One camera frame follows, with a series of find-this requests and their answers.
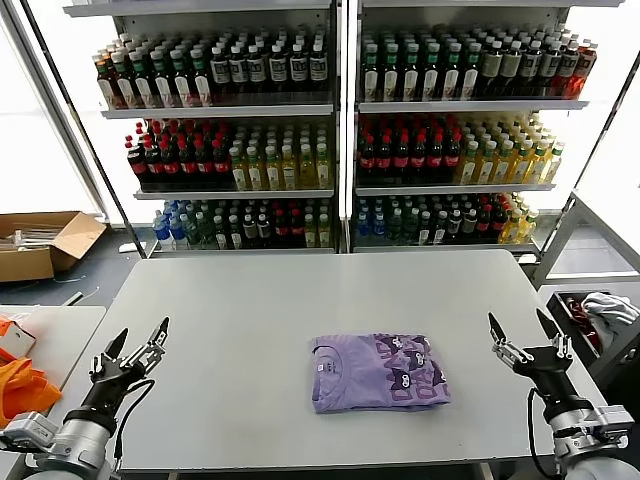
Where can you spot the white grey garment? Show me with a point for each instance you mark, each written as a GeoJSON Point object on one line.
{"type": "Point", "coordinates": [610, 312]}

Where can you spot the grey window post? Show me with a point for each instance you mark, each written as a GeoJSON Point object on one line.
{"type": "Point", "coordinates": [71, 150]}

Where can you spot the small red label cola bottle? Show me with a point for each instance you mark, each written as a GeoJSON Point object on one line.
{"type": "Point", "coordinates": [281, 230]}
{"type": "Point", "coordinates": [296, 230]}

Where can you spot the dark bottle beige label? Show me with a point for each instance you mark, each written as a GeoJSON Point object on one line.
{"type": "Point", "coordinates": [493, 68]}
{"type": "Point", "coordinates": [512, 68]}

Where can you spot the white rods bundle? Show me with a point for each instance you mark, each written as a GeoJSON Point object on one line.
{"type": "Point", "coordinates": [37, 239]}

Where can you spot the black metal pole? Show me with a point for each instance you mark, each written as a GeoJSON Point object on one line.
{"type": "Point", "coordinates": [82, 125]}

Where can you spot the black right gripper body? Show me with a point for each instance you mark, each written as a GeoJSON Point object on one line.
{"type": "Point", "coordinates": [547, 380]}

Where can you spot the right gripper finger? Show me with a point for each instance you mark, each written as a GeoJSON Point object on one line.
{"type": "Point", "coordinates": [510, 352]}
{"type": "Point", "coordinates": [561, 346]}

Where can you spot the small yellow drink bottle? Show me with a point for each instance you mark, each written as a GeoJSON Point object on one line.
{"type": "Point", "coordinates": [324, 234]}
{"type": "Point", "coordinates": [512, 230]}
{"type": "Point", "coordinates": [311, 234]}
{"type": "Point", "coordinates": [528, 228]}

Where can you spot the blue water bottle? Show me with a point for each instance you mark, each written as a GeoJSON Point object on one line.
{"type": "Point", "coordinates": [379, 228]}
{"type": "Point", "coordinates": [176, 233]}
{"type": "Point", "coordinates": [160, 233]}
{"type": "Point", "coordinates": [363, 228]}

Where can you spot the dark tea bottle green band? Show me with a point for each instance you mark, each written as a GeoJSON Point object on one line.
{"type": "Point", "coordinates": [163, 89]}
{"type": "Point", "coordinates": [143, 90]}
{"type": "Point", "coordinates": [183, 89]}
{"type": "Point", "coordinates": [202, 88]}
{"type": "Point", "coordinates": [124, 90]}

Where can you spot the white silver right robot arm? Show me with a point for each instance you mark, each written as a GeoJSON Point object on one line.
{"type": "Point", "coordinates": [567, 430]}

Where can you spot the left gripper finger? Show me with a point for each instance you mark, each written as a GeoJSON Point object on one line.
{"type": "Point", "coordinates": [112, 352]}
{"type": "Point", "coordinates": [150, 352]}

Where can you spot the red tea bottle white label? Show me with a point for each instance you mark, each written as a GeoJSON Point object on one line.
{"type": "Point", "coordinates": [107, 93]}

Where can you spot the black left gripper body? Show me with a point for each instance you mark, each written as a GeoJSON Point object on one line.
{"type": "Point", "coordinates": [107, 395]}

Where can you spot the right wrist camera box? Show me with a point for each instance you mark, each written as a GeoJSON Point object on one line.
{"type": "Point", "coordinates": [610, 425]}

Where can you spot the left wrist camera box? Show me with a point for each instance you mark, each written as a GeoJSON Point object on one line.
{"type": "Point", "coordinates": [27, 432]}

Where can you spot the small dark bottle white cap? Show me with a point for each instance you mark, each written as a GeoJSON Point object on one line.
{"type": "Point", "coordinates": [440, 230]}
{"type": "Point", "coordinates": [250, 233]}
{"type": "Point", "coordinates": [264, 233]}
{"type": "Point", "coordinates": [220, 235]}
{"type": "Point", "coordinates": [235, 235]}
{"type": "Point", "coordinates": [425, 230]}

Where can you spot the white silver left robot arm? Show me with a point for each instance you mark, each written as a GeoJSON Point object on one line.
{"type": "Point", "coordinates": [75, 450]}

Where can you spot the grey metal shelf unit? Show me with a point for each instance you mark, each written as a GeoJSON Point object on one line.
{"type": "Point", "coordinates": [470, 107]}
{"type": "Point", "coordinates": [219, 111]}

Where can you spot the red cap cola bottle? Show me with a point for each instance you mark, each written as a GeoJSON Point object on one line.
{"type": "Point", "coordinates": [204, 168]}
{"type": "Point", "coordinates": [453, 163]}
{"type": "Point", "coordinates": [136, 168]}
{"type": "Point", "coordinates": [221, 168]}
{"type": "Point", "coordinates": [367, 163]}
{"type": "Point", "coordinates": [152, 168]}
{"type": "Point", "coordinates": [401, 163]}
{"type": "Point", "coordinates": [170, 168]}
{"type": "Point", "coordinates": [419, 163]}
{"type": "Point", "coordinates": [436, 163]}
{"type": "Point", "coordinates": [188, 168]}
{"type": "Point", "coordinates": [384, 163]}

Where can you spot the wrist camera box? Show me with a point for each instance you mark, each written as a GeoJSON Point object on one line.
{"type": "Point", "coordinates": [27, 432]}
{"type": "Point", "coordinates": [610, 425]}

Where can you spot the purple printed t-shirt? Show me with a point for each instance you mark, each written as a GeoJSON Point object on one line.
{"type": "Point", "coordinates": [360, 375]}

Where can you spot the dark bottle grey label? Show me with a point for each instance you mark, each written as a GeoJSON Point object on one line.
{"type": "Point", "coordinates": [469, 225]}
{"type": "Point", "coordinates": [455, 225]}

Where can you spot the orange fabric bag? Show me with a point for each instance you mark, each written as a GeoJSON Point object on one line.
{"type": "Point", "coordinates": [25, 392]}

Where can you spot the grey metal frame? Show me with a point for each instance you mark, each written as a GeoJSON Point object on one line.
{"type": "Point", "coordinates": [561, 240]}

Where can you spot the white orange small carton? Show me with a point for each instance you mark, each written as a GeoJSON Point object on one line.
{"type": "Point", "coordinates": [20, 342]}

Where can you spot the green cap dark bottle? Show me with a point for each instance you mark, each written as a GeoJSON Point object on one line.
{"type": "Point", "coordinates": [412, 80]}
{"type": "Point", "coordinates": [453, 80]}
{"type": "Point", "coordinates": [371, 80]}
{"type": "Point", "coordinates": [472, 79]}
{"type": "Point", "coordinates": [392, 80]}
{"type": "Point", "coordinates": [432, 80]}

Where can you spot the green tinted bottle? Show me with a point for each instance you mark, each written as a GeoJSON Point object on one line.
{"type": "Point", "coordinates": [206, 233]}
{"type": "Point", "coordinates": [411, 228]}
{"type": "Point", "coordinates": [192, 233]}
{"type": "Point", "coordinates": [395, 228]}

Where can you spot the black storage bin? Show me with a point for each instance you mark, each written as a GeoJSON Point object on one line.
{"type": "Point", "coordinates": [575, 347]}

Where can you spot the small red drink bottle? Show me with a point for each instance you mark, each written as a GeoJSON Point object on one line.
{"type": "Point", "coordinates": [498, 223]}
{"type": "Point", "coordinates": [484, 223]}

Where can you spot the open cardboard box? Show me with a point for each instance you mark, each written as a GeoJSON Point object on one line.
{"type": "Point", "coordinates": [30, 262]}

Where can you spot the red garment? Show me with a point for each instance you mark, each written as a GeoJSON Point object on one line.
{"type": "Point", "coordinates": [580, 311]}

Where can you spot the dark bottle black print label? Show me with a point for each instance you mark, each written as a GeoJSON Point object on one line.
{"type": "Point", "coordinates": [220, 73]}
{"type": "Point", "coordinates": [256, 72]}
{"type": "Point", "coordinates": [238, 73]}
{"type": "Point", "coordinates": [318, 70]}
{"type": "Point", "coordinates": [532, 68]}
{"type": "Point", "coordinates": [278, 72]}
{"type": "Point", "coordinates": [298, 71]}
{"type": "Point", "coordinates": [550, 66]}

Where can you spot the yellow juice bottle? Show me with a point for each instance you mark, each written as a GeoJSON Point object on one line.
{"type": "Point", "coordinates": [289, 174]}
{"type": "Point", "coordinates": [323, 173]}
{"type": "Point", "coordinates": [505, 169]}
{"type": "Point", "coordinates": [555, 168]}
{"type": "Point", "coordinates": [255, 175]}
{"type": "Point", "coordinates": [540, 168]}
{"type": "Point", "coordinates": [488, 170]}
{"type": "Point", "coordinates": [239, 175]}
{"type": "Point", "coordinates": [470, 170]}
{"type": "Point", "coordinates": [523, 169]}
{"type": "Point", "coordinates": [272, 175]}
{"type": "Point", "coordinates": [306, 174]}

